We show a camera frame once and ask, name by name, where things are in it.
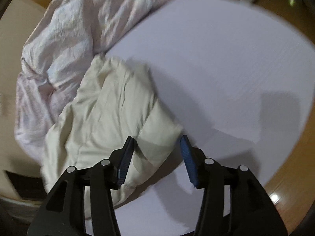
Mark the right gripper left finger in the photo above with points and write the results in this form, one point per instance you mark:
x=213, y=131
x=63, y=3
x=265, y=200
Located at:
x=62, y=212

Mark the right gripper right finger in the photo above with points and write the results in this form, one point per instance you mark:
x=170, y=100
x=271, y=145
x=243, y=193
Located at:
x=234, y=202

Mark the beige quilted puffer jacket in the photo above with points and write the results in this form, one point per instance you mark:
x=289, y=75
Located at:
x=113, y=102

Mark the pink patterned duvet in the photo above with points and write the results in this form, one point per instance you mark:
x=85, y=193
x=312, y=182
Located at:
x=58, y=53

